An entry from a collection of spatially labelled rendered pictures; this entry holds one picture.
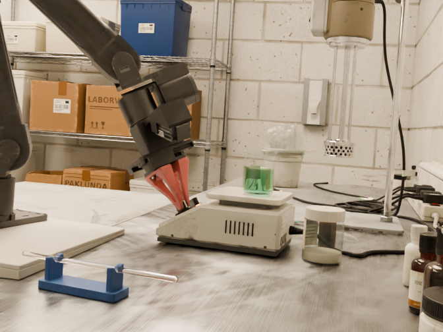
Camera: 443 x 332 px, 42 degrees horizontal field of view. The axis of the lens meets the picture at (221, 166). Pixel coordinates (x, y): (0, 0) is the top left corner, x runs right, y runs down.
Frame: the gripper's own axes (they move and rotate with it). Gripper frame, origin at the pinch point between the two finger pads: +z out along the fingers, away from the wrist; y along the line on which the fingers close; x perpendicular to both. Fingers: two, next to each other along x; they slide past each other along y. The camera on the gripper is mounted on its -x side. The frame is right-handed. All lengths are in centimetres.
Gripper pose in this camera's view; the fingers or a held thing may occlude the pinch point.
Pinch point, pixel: (182, 203)
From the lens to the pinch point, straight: 93.6
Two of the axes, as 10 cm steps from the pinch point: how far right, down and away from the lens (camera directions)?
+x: -4.6, 2.8, 8.4
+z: 4.2, 9.0, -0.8
